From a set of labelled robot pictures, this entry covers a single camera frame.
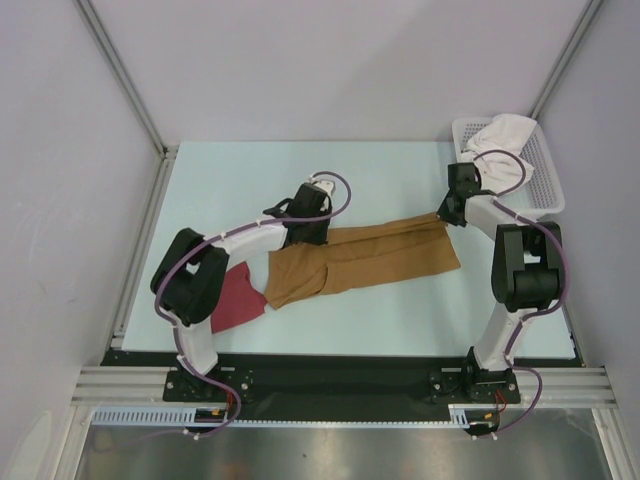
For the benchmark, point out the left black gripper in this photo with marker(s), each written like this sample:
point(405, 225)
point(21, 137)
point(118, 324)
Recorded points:
point(319, 238)

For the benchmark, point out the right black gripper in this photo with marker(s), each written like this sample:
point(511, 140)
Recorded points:
point(446, 215)

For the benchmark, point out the tan tank top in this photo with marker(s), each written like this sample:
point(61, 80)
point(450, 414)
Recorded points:
point(359, 257)

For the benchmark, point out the red tank top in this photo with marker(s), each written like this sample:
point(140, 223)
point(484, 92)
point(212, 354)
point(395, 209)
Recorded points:
point(239, 301)

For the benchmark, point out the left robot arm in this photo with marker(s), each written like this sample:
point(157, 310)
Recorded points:
point(189, 280)

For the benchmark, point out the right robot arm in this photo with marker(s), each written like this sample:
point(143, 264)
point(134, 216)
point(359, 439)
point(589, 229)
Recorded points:
point(529, 279)

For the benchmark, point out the white tank top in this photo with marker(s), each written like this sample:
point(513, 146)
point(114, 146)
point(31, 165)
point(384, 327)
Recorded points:
point(496, 151)

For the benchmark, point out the white plastic basket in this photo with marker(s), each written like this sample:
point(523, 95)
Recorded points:
point(542, 194)

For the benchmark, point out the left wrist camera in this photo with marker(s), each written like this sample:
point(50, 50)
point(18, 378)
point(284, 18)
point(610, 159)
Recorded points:
point(327, 186)

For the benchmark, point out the left aluminium frame post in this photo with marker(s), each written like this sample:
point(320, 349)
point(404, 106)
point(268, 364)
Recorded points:
point(163, 156)

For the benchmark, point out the aluminium frame post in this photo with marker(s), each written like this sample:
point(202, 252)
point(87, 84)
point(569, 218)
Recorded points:
point(578, 35)
point(163, 156)

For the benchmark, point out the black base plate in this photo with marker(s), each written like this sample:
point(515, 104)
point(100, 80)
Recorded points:
point(350, 389)

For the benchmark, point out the white cable duct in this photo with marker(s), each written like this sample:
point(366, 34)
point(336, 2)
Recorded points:
point(209, 417)

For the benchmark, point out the right aluminium frame post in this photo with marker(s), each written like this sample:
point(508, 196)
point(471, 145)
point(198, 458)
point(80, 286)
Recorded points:
point(578, 35)

